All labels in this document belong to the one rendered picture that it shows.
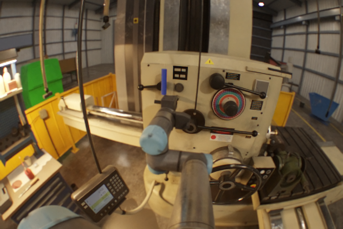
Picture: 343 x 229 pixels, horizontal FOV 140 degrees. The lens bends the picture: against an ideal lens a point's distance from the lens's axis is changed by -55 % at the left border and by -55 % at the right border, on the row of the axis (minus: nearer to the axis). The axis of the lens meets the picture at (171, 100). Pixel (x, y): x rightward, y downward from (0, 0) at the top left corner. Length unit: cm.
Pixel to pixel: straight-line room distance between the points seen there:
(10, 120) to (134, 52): 155
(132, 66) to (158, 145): 123
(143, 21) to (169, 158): 128
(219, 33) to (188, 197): 126
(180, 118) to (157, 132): 13
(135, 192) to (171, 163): 186
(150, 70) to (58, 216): 68
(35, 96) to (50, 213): 385
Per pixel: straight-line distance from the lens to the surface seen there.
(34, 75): 388
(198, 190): 28
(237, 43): 137
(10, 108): 175
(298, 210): 182
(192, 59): 70
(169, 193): 154
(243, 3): 146
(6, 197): 162
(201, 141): 84
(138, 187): 232
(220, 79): 62
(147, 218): 207
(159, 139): 37
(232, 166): 65
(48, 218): 20
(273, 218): 155
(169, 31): 137
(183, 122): 49
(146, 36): 144
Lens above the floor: 193
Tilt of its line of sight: 22 degrees down
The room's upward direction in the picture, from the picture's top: 2 degrees clockwise
